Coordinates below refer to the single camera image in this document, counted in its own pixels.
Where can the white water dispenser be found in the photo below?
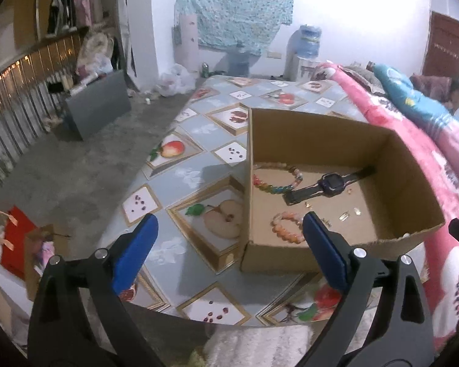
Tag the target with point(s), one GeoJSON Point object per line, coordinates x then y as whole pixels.
{"type": "Point", "coordinates": [300, 69]}

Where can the metal stair railing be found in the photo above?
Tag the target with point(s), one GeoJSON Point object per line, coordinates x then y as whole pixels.
{"type": "Point", "coordinates": [25, 101]}

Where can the hanging clothes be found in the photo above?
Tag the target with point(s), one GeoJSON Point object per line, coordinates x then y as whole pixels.
{"type": "Point", "coordinates": [69, 14]}

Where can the pink floral quilt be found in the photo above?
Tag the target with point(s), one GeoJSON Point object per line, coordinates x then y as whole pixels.
{"type": "Point", "coordinates": [441, 250]}

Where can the red gift bag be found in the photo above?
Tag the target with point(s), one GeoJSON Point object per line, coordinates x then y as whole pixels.
{"type": "Point", "coordinates": [13, 260]}

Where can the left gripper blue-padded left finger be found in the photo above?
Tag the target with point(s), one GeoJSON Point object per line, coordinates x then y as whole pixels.
{"type": "Point", "coordinates": [111, 271]}

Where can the brown cardboard box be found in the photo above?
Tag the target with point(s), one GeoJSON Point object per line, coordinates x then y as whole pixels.
{"type": "Point", "coordinates": [362, 181]}

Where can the dark blue wrist watch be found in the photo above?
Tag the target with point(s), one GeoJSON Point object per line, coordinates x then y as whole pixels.
{"type": "Point", "coordinates": [329, 185]}

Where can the person in maroon jacket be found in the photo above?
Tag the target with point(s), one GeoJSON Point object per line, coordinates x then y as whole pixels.
{"type": "Point", "coordinates": [443, 89]}

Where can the teal floral hanging cloth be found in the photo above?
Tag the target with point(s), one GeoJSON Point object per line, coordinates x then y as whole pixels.
{"type": "Point", "coordinates": [222, 24]}

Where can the dark red wooden door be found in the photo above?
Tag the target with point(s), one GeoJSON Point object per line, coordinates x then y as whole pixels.
{"type": "Point", "coordinates": [442, 52]}

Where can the green drink can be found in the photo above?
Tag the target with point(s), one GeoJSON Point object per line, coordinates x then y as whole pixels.
{"type": "Point", "coordinates": [205, 71]}

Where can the grey flat board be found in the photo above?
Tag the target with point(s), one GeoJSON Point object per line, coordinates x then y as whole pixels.
{"type": "Point", "coordinates": [97, 105]}

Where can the blue water jug on dispenser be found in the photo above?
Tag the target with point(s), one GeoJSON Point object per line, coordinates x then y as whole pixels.
{"type": "Point", "coordinates": [309, 41]}

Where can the white paper roll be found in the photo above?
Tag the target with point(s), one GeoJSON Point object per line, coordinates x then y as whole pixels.
{"type": "Point", "coordinates": [188, 51]}

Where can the white plastic bag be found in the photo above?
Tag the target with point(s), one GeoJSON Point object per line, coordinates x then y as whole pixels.
{"type": "Point", "coordinates": [177, 81]}

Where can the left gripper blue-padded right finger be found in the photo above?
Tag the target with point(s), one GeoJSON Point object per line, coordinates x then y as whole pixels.
{"type": "Point", "coordinates": [353, 273]}

